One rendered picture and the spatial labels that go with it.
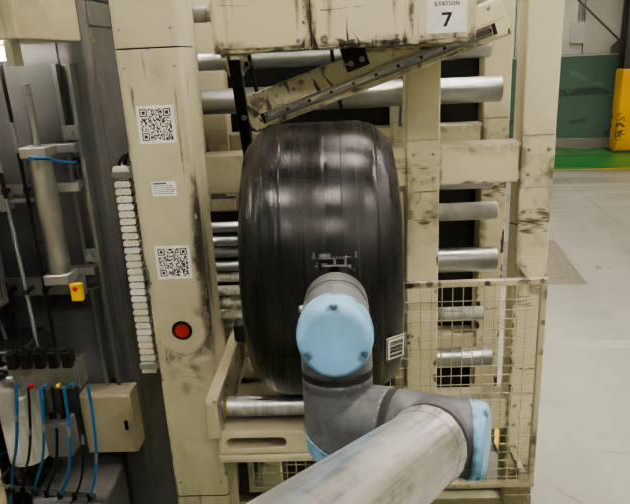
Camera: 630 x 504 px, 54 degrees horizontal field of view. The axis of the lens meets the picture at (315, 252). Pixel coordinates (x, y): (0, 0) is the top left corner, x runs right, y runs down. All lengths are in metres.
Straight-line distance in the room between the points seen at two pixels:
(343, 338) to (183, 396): 0.81
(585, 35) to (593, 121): 1.31
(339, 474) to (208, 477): 1.14
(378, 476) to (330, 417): 0.28
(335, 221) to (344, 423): 0.44
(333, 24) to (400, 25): 0.15
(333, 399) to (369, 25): 0.96
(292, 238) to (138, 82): 0.45
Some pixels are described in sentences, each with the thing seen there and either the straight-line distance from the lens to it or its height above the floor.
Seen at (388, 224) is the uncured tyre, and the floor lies 1.33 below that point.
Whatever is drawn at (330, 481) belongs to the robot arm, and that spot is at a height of 1.34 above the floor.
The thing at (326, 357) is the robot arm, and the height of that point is 1.29.
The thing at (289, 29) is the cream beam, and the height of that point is 1.68.
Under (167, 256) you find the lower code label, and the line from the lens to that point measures 1.36.
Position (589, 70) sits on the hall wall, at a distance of 10.79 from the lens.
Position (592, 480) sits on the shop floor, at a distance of 2.79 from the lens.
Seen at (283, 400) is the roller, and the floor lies 0.92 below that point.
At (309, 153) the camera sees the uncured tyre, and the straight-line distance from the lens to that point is 1.19.
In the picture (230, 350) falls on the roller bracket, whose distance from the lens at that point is 1.55.
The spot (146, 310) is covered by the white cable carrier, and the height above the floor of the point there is 1.11.
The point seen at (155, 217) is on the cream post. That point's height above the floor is 1.32.
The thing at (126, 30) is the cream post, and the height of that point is 1.69.
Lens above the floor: 1.63
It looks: 18 degrees down
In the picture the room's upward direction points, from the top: 3 degrees counter-clockwise
